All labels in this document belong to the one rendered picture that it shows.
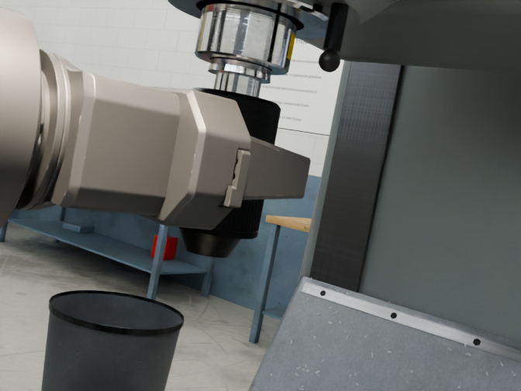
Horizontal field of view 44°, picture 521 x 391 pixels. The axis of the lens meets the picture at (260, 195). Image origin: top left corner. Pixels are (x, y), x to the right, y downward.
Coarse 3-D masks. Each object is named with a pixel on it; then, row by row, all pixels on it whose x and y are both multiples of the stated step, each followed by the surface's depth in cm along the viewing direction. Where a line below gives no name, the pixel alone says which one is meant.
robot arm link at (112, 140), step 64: (0, 64) 21; (64, 64) 25; (0, 128) 21; (64, 128) 24; (128, 128) 24; (192, 128) 25; (0, 192) 22; (64, 192) 24; (128, 192) 25; (192, 192) 24
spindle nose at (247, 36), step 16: (208, 0) 31; (224, 0) 30; (208, 16) 31; (224, 16) 30; (240, 16) 30; (256, 16) 30; (272, 16) 30; (288, 16) 31; (208, 32) 30; (224, 32) 30; (240, 32) 30; (256, 32) 30; (272, 32) 30; (288, 32) 31; (208, 48) 30; (224, 48) 30; (240, 48) 30; (256, 48) 30; (272, 48) 30; (272, 64) 30; (288, 64) 32
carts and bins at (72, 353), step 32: (64, 320) 211; (96, 320) 249; (128, 320) 252; (160, 320) 248; (64, 352) 211; (96, 352) 208; (128, 352) 210; (160, 352) 218; (64, 384) 211; (96, 384) 209; (128, 384) 212; (160, 384) 223
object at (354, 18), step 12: (324, 0) 29; (336, 0) 28; (348, 0) 28; (360, 0) 29; (372, 0) 29; (384, 0) 30; (396, 0) 32; (348, 12) 30; (360, 12) 30; (372, 12) 31; (348, 24) 32
